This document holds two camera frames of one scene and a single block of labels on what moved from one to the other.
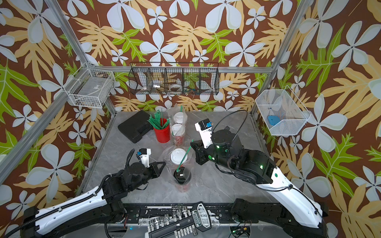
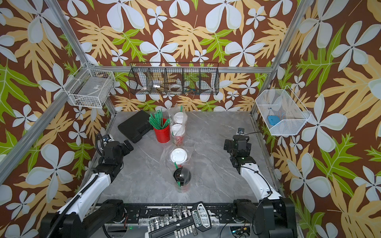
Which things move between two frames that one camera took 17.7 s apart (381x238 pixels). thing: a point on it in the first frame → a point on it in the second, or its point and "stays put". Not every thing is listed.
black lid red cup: (183, 178) stays put
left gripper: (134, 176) → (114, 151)
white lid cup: (178, 132) stays put
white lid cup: (178, 117) stays put
